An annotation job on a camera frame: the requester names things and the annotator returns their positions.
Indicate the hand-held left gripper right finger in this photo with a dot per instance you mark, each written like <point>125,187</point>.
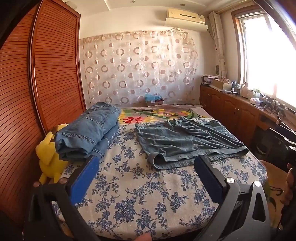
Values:
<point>205,176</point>

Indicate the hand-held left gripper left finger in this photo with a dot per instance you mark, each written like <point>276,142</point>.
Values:
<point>85,178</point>

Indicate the green pants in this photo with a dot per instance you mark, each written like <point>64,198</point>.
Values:
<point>185,141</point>

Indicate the person's right hand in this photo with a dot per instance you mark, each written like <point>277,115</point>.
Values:
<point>291,185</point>

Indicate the yellow plush toy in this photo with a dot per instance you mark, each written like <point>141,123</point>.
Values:
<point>49,157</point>

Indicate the floral floor rug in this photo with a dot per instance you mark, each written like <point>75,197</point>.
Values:
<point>275,199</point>

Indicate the folded blue jeans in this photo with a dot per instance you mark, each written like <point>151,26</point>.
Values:
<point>87,127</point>

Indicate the black devices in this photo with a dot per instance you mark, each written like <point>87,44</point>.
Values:
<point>272,105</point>

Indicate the blue floral bed sheet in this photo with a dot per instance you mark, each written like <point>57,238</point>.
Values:
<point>143,192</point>

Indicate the brown wooden cabinet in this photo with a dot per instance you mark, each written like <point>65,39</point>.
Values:
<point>231,109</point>

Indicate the white plastic container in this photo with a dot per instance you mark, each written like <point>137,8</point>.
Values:
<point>244,90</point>

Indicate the colourful flower blanket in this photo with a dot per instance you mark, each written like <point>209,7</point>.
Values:
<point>138,119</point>

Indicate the cardboard box with label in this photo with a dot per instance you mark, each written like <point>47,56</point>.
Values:
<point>155,102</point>

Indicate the open cardboard box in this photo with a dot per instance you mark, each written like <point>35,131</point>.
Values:
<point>220,83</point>

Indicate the blue plastic bag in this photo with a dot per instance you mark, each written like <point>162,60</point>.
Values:
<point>152,96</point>

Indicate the stack of papers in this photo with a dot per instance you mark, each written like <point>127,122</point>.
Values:
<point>208,80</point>

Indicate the wood framed window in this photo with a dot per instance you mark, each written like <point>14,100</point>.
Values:
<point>266,58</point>

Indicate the brown slatted wooden wardrobe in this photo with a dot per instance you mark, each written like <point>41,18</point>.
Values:
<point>53,69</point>

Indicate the circle pattern sheer curtain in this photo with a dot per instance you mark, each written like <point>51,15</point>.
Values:
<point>138,69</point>

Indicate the patterned window curtain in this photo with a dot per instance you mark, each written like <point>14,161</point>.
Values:
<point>218,46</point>

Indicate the white air conditioner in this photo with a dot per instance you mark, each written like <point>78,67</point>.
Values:
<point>185,15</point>

